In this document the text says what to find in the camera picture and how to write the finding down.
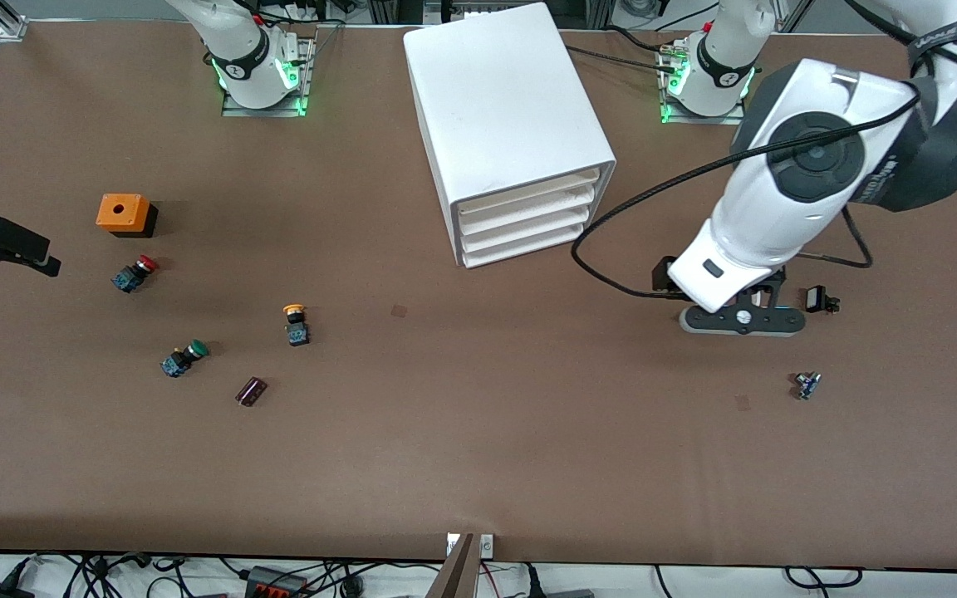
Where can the white plastic drawer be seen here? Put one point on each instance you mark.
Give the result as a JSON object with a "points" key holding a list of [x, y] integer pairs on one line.
{"points": [[524, 231], [522, 247], [526, 214], [528, 196]]}

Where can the yellow push button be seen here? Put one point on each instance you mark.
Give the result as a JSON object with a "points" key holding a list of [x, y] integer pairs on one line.
{"points": [[296, 330]]}

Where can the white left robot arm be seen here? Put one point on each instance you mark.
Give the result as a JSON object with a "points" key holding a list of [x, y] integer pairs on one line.
{"points": [[777, 208]]}

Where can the red push button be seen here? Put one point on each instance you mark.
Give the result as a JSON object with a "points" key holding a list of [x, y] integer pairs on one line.
{"points": [[131, 276]]}

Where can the green push button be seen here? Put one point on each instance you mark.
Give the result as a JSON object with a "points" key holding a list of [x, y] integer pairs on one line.
{"points": [[175, 364]]}

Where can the white drawer cabinet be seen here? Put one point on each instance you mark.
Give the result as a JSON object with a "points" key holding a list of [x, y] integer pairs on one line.
{"points": [[503, 100]]}

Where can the chrome valve fitting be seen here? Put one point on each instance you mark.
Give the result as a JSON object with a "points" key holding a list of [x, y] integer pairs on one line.
{"points": [[807, 385]]}

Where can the orange box with hole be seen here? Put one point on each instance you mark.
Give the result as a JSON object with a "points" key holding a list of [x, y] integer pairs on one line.
{"points": [[134, 214]]}

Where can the dark purple capacitor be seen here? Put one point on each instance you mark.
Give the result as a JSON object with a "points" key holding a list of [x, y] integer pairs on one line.
{"points": [[251, 392]]}

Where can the black power adapter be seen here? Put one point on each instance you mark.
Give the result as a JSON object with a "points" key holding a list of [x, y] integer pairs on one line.
{"points": [[1, 591]]}

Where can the black power strip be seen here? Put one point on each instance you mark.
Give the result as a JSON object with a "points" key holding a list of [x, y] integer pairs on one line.
{"points": [[275, 584]]}

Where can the black square switch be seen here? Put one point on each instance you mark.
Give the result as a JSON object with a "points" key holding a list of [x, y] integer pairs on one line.
{"points": [[817, 299]]}

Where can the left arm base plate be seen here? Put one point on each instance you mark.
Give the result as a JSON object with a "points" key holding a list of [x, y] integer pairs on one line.
{"points": [[736, 119]]}

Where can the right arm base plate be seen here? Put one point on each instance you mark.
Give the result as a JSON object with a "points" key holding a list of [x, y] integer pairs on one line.
{"points": [[267, 111]]}

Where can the small white bracket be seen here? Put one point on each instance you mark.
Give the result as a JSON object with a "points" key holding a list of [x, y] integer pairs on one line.
{"points": [[487, 546]]}

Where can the brown post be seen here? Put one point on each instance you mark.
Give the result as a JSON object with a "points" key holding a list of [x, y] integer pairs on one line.
{"points": [[455, 577]]}

